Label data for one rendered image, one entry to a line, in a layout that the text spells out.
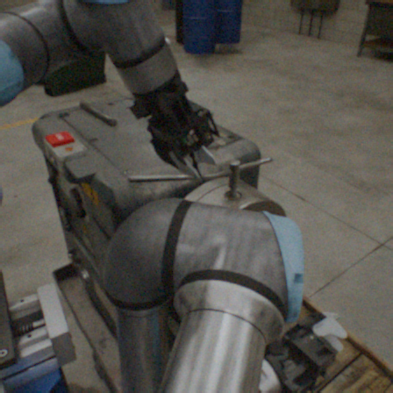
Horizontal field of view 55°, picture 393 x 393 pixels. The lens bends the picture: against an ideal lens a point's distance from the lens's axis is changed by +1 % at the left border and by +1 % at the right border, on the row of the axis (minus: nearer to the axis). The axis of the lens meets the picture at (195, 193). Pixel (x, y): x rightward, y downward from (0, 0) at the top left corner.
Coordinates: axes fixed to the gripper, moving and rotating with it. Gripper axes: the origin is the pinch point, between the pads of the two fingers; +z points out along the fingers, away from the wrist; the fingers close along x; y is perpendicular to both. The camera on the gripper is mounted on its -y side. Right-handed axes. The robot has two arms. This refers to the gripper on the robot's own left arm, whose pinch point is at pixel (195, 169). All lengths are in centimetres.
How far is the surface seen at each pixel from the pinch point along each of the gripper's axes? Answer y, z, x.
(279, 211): -0.1, 28.6, 13.9
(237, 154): -18.0, 22.9, 18.5
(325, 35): -466, 396, 543
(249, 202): -0.4, 18.3, 7.7
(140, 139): -38.0, 14.2, 3.1
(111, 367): -27, 69, -48
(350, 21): -417, 367, 558
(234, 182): -3.6, 13.7, 7.8
